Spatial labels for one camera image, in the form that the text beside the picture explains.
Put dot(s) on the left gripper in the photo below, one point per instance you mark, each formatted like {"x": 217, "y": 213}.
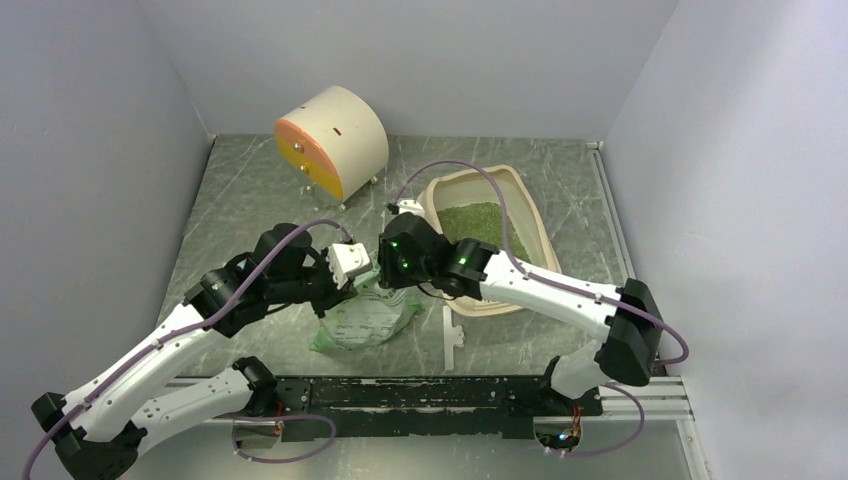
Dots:
{"x": 334, "y": 296}

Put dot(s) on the green cat litter bag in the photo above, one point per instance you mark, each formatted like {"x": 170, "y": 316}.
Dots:
{"x": 369, "y": 319}

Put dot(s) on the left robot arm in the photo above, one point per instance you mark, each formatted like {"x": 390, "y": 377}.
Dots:
{"x": 100, "y": 429}

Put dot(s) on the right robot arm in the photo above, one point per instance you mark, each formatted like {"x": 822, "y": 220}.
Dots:
{"x": 619, "y": 321}

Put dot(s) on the green litter pellets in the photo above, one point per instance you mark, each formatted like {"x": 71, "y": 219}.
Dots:
{"x": 480, "y": 221}

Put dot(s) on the round beige drawer cabinet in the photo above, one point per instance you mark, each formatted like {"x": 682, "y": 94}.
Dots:
{"x": 335, "y": 143}

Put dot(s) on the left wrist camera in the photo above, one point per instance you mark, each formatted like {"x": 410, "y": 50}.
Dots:
{"x": 347, "y": 262}

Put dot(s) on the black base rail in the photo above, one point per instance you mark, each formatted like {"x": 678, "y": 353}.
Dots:
{"x": 423, "y": 406}

